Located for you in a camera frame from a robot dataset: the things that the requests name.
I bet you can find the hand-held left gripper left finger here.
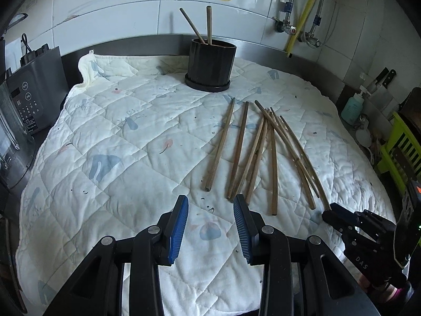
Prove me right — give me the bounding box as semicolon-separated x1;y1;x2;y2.
49;195;189;316

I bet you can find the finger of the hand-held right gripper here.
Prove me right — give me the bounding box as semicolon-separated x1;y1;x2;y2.
322;203;360;238
354;210;395;241

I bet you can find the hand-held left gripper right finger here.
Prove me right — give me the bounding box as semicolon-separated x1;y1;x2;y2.
233;194;379;316

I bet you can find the curved wooden chopstick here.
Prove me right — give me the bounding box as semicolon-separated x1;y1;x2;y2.
270;107;322;199
254;100;316;210
279;115;331;211

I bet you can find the black ribbed chopstick holder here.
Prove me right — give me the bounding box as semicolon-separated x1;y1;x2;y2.
184;38;237;93

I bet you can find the white quilted printed mat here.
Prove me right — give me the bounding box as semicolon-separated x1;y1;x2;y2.
16;51;397;316

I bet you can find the green plastic dish rack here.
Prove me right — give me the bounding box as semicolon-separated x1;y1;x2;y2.
377;112;421;195

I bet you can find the white round object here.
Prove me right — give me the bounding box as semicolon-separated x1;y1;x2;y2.
356;128;373;147

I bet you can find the teal soap pump bottle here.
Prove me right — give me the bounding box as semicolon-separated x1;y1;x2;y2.
340;86;370;124

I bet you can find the brown cutting board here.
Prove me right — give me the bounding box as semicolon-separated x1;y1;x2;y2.
398;87;421;129

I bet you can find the metal water valve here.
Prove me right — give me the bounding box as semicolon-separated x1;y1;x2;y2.
303;30;321;48
274;16;300;36

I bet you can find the black blender base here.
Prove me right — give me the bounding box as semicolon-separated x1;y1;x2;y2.
5;44;64;135

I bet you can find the yellow pipe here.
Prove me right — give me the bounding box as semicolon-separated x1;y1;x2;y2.
287;0;330;56

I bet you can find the black-handled kitchen knife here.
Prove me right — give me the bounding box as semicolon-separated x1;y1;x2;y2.
366;67;389;106
378;69;402;112

